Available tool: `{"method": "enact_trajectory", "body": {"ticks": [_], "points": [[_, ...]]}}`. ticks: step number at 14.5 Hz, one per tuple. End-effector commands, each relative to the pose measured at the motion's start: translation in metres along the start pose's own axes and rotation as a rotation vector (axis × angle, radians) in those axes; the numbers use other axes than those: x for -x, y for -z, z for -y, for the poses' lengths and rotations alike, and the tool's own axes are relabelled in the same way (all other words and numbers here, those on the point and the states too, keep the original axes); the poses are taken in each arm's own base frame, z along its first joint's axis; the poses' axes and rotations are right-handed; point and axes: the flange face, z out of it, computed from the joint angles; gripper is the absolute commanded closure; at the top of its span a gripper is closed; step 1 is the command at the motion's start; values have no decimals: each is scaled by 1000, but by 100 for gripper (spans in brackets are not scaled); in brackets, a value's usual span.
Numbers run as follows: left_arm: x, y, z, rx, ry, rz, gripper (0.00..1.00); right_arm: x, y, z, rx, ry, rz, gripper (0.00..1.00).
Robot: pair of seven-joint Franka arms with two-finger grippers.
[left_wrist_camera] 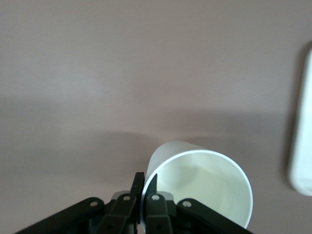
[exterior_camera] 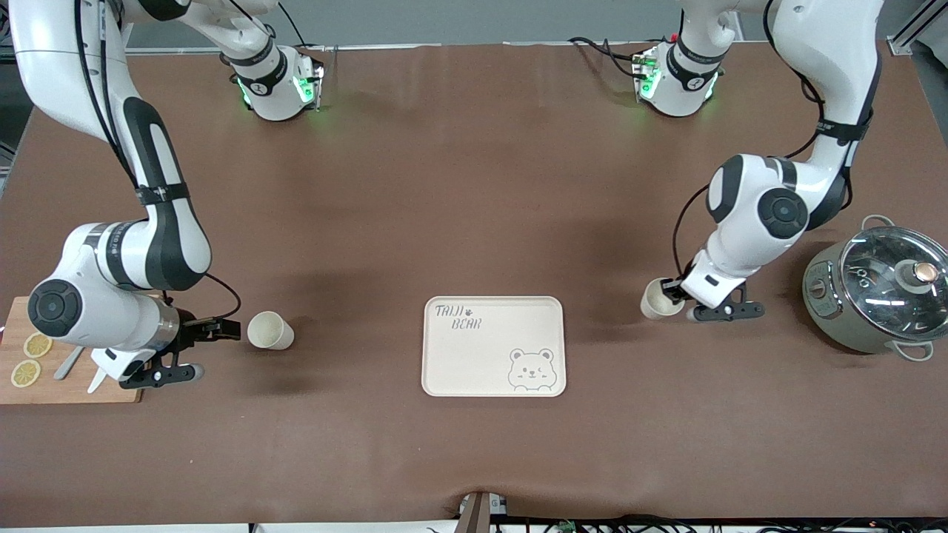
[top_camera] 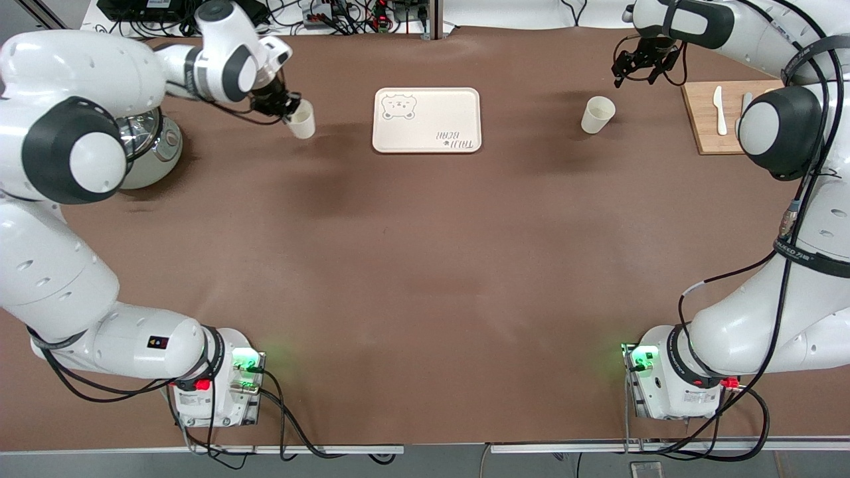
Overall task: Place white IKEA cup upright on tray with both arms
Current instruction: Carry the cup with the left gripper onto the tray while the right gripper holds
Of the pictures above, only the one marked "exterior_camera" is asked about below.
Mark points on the glass pot lid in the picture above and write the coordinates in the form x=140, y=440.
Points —
x=881, y=281

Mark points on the cream tray with bear print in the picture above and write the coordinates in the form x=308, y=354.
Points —
x=489, y=355

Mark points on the white IKEA cup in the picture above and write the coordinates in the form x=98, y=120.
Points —
x=655, y=303
x=268, y=331

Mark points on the brown table mat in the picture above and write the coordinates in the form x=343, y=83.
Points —
x=474, y=185

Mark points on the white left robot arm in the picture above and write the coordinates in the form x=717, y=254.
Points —
x=829, y=44

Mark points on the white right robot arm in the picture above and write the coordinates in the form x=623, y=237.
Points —
x=44, y=44

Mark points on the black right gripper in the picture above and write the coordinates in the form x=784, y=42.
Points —
x=190, y=331

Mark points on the white plastic knife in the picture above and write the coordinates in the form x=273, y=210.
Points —
x=96, y=381

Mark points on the grey-green electric cooking pot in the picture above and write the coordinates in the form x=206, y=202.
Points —
x=822, y=303

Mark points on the lemon slice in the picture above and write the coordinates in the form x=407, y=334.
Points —
x=37, y=346
x=26, y=373

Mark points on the grey plastic knife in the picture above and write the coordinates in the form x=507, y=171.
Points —
x=67, y=364

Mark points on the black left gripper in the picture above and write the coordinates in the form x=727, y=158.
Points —
x=673, y=289

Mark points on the aluminium frame profile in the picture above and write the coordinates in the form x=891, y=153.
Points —
x=915, y=26

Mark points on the camera stand at table edge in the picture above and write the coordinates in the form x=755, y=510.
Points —
x=474, y=518

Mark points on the bamboo cutting board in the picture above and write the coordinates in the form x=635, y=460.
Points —
x=59, y=392

